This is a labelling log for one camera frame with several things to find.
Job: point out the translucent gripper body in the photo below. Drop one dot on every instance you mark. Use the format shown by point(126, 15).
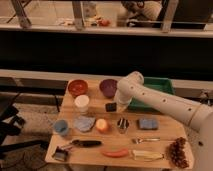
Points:
point(121, 107)

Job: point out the black eraser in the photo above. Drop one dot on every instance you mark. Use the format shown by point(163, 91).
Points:
point(111, 107)

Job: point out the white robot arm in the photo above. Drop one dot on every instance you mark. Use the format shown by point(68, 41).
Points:
point(195, 115)

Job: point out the purple bowl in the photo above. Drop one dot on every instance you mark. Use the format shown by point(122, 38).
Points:
point(108, 87)

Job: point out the red bowl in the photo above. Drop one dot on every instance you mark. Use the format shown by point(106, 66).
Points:
point(77, 87)

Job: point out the small metal cup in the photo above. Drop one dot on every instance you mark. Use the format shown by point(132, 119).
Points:
point(122, 125)

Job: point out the red yellow apple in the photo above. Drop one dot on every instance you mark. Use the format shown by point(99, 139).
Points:
point(102, 125)

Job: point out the blue sponge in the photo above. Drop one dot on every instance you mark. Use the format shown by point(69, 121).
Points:
point(148, 124)

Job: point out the white cup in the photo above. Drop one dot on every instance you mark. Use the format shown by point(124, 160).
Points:
point(82, 103)

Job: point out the grey-blue cloth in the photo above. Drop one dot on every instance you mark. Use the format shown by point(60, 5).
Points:
point(83, 123)

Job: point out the green plastic tray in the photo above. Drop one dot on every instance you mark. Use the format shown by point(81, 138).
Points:
point(156, 83)

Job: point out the blue cup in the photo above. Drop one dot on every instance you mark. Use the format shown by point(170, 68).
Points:
point(61, 127)

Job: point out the dark red grape bunch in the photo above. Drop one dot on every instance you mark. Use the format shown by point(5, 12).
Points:
point(177, 154)

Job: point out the small metal clip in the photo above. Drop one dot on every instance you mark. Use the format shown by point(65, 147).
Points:
point(60, 155)

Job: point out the person in background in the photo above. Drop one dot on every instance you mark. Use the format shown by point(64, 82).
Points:
point(139, 13)

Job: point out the black office chair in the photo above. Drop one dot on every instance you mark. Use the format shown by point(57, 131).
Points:
point(8, 118)

